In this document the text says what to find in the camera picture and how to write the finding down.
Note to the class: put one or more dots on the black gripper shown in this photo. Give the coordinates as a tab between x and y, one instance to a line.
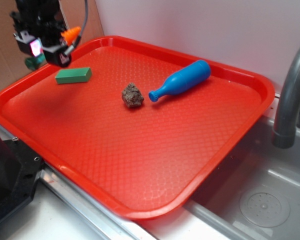
35	24

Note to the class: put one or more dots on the orange toy carrot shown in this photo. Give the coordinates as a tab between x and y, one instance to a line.
68	37

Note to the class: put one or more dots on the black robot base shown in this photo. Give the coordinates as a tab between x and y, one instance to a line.
20	168

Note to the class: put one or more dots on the green rectangular block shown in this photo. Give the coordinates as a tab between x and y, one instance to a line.
74	75

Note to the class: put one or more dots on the brown cardboard panel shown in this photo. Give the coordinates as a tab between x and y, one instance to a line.
12	66

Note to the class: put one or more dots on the brown rock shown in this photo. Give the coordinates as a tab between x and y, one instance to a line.
132	96

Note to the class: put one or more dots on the blue toy bottle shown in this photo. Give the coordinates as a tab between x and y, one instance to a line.
182	80

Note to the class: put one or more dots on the grey sink faucet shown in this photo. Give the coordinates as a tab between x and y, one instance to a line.
287	118

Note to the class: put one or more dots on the grey plastic sink basin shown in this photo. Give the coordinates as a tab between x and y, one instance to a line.
254	193

